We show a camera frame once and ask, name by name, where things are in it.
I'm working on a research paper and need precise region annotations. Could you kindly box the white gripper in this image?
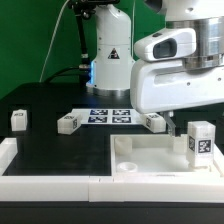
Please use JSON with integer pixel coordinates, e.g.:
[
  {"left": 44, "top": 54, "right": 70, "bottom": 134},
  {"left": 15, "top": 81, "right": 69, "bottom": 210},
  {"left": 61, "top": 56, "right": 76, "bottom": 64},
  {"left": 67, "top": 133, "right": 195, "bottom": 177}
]
[{"left": 130, "top": 60, "right": 224, "bottom": 136}]

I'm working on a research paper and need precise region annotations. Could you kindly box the white square tabletop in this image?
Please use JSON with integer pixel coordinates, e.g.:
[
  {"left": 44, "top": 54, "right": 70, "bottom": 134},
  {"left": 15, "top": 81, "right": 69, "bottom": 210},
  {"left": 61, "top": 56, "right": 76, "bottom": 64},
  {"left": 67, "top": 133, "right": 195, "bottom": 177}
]
[{"left": 110, "top": 134, "right": 214, "bottom": 175}]

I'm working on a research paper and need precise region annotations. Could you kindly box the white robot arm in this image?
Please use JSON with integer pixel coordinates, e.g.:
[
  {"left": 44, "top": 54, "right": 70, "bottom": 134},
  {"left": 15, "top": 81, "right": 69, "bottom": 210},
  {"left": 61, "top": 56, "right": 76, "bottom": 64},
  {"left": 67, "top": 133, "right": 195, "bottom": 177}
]
[{"left": 87, "top": 0, "right": 224, "bottom": 131}]

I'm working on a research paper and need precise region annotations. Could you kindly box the AprilTag marker sheet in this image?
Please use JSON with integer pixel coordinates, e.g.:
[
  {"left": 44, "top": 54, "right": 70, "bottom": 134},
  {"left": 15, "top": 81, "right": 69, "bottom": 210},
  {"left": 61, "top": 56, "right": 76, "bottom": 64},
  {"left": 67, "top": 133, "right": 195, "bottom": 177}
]
[{"left": 71, "top": 109, "right": 141, "bottom": 125}]

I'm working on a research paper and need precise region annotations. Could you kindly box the white U-shaped fence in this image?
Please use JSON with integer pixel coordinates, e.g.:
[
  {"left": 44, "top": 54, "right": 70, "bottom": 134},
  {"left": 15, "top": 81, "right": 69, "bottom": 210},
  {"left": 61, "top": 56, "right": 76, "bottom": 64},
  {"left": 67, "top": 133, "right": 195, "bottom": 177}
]
[{"left": 0, "top": 138, "right": 224, "bottom": 203}]

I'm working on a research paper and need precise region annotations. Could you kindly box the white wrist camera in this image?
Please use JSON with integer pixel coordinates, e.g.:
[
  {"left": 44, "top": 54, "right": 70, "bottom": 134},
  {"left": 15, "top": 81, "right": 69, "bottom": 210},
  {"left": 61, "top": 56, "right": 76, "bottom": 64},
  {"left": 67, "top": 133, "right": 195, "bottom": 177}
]
[{"left": 134, "top": 28, "right": 196, "bottom": 62}]

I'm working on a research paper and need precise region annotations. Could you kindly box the black cable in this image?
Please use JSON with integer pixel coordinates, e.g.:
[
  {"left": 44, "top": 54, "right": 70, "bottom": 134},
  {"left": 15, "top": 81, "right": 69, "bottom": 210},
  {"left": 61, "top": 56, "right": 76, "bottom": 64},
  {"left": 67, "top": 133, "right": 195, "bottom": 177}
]
[{"left": 43, "top": 65, "right": 92, "bottom": 84}]

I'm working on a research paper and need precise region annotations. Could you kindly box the black camera stand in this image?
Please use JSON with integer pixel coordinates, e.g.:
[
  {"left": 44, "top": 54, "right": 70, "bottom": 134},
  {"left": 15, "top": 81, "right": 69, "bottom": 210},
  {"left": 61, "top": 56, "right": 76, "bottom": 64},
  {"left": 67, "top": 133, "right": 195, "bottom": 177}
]
[{"left": 67, "top": 0, "right": 120, "bottom": 63}]

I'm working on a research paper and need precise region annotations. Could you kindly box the white cable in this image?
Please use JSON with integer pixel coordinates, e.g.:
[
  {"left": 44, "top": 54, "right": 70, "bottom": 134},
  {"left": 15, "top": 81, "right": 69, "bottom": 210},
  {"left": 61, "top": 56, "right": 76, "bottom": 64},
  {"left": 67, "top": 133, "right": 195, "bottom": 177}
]
[{"left": 38, "top": 0, "right": 71, "bottom": 84}]

